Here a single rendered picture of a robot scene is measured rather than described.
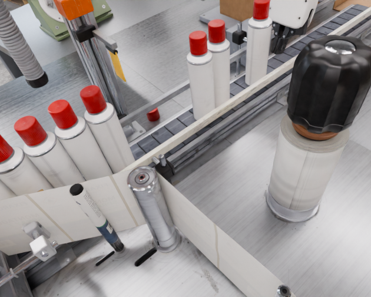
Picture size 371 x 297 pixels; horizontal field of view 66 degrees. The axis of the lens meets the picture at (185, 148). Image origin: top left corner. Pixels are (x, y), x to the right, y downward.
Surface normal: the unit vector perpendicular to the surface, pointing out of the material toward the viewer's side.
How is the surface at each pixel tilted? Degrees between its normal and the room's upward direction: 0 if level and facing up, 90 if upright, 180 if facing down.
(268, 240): 0
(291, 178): 88
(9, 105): 0
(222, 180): 0
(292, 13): 69
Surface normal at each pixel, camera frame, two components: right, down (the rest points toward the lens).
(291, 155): -0.77, 0.54
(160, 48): -0.11, -0.65
